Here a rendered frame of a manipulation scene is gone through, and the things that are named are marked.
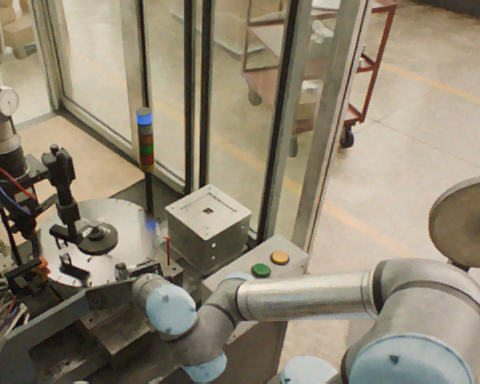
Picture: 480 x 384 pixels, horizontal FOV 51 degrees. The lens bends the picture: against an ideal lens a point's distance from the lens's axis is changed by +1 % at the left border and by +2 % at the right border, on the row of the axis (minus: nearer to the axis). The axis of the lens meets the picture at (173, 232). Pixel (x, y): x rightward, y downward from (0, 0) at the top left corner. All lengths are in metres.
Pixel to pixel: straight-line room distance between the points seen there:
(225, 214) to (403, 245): 1.56
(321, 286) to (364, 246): 1.97
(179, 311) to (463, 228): 1.15
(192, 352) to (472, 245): 1.15
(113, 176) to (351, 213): 1.55
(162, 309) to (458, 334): 0.41
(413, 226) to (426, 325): 2.37
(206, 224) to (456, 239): 0.81
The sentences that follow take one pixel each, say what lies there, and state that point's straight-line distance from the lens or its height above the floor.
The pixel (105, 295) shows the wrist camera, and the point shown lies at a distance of 0.99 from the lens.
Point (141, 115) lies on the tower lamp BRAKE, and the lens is 1.37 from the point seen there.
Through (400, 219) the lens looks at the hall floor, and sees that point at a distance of 3.00.
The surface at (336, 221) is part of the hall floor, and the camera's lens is 2.87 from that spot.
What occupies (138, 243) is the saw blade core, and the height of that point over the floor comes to 0.95.
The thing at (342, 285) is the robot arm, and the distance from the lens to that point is 0.78.
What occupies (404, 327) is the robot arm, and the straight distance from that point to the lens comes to 0.62.
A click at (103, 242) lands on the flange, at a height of 0.96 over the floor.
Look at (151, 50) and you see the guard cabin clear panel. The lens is 1.62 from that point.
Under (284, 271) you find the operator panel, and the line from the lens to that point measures 1.29.
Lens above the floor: 1.83
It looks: 43 degrees down
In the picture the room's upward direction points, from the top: 2 degrees counter-clockwise
